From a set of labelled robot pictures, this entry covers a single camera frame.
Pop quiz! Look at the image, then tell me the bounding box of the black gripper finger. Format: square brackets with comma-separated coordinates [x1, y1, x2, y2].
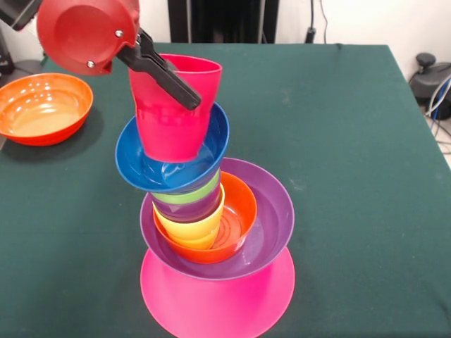
[115, 47, 203, 111]
[135, 27, 180, 74]

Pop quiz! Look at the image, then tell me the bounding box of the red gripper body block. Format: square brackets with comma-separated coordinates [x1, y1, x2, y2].
[36, 0, 142, 77]

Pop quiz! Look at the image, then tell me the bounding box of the red cup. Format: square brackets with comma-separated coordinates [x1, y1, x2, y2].
[128, 53, 223, 163]

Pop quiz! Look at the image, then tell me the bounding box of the blue bowl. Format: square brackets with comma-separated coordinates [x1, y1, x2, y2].
[114, 101, 230, 194]

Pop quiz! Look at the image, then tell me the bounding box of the green cup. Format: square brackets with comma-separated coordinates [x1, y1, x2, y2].
[149, 168, 222, 205]

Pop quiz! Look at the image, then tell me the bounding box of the purple cup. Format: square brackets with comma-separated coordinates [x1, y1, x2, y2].
[151, 189, 224, 223]

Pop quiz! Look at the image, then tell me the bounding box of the small orange bowl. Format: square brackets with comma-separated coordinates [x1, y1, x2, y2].
[152, 171, 259, 265]

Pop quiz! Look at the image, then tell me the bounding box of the yellow cup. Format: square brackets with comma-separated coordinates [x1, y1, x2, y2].
[152, 185, 226, 251]

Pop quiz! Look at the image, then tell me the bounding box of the purple bowl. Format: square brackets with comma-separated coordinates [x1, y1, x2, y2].
[140, 157, 296, 282]

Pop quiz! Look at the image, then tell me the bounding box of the pink bowl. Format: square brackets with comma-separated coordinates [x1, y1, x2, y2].
[140, 244, 296, 338]

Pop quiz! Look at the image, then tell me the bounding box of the large orange bowl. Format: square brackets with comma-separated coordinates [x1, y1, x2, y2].
[0, 73, 94, 147]

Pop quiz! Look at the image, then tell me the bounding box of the dark green tablecloth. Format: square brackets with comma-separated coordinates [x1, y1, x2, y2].
[0, 41, 451, 338]

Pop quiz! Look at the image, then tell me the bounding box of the black pedestal foot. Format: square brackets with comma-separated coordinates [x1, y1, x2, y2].
[408, 52, 451, 104]
[13, 52, 50, 75]

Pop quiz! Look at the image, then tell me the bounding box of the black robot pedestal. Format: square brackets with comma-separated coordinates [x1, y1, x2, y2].
[168, 0, 279, 44]

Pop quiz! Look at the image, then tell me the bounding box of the black wall plug cable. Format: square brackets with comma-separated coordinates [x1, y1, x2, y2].
[304, 0, 329, 44]

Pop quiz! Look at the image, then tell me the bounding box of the cable bundle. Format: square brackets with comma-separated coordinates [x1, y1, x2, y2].
[424, 75, 451, 154]

